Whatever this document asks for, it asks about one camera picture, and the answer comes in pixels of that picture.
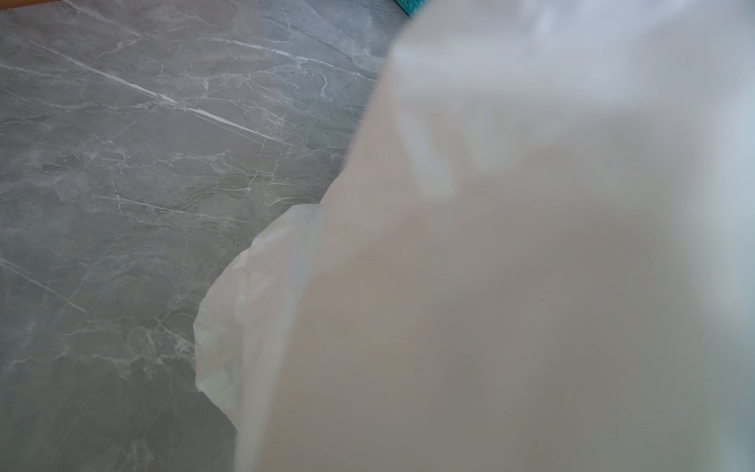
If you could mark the white plastic bag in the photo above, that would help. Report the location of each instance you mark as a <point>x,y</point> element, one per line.
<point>539,256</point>

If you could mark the teal plastic basket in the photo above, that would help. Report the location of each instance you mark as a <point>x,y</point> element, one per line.
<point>410,7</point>

